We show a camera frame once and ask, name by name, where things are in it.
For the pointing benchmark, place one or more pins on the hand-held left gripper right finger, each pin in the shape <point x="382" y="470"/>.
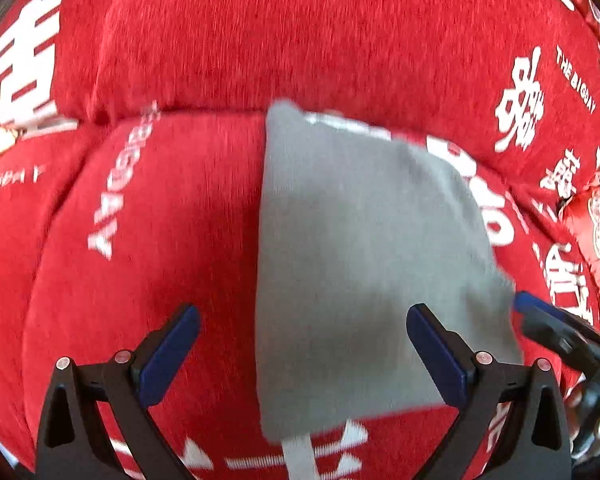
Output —
<point x="437" y="357"/>

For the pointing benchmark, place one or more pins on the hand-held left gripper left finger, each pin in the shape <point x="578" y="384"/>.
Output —
<point x="165" y="360"/>

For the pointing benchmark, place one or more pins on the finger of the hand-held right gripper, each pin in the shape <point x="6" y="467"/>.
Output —
<point x="537" y="307"/>

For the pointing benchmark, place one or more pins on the grey small garment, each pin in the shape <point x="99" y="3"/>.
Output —
<point x="360" y="240"/>

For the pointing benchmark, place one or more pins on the red printed sofa cover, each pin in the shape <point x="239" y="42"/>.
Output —
<point x="180" y="60"/>

